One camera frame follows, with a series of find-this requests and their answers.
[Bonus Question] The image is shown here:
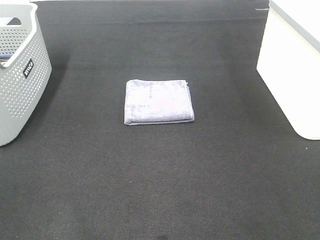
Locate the folded lavender towel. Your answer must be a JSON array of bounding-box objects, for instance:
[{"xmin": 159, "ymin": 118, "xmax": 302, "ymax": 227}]
[{"xmin": 124, "ymin": 79, "xmax": 195, "ymax": 126}]

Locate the black fabric table mat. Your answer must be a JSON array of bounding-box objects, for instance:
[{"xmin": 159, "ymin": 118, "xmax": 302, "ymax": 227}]
[{"xmin": 0, "ymin": 0, "xmax": 320, "ymax": 240}]

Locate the white plastic storage box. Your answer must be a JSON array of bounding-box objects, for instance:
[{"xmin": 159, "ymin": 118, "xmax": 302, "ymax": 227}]
[{"xmin": 256, "ymin": 0, "xmax": 320, "ymax": 140}]

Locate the grey perforated laundry basket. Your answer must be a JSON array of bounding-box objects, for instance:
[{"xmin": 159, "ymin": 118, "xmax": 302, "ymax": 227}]
[{"xmin": 0, "ymin": 1, "xmax": 52, "ymax": 146}]

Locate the blue towel in basket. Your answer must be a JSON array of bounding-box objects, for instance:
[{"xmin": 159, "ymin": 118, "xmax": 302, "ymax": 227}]
[{"xmin": 0, "ymin": 53, "xmax": 13, "ymax": 61}]

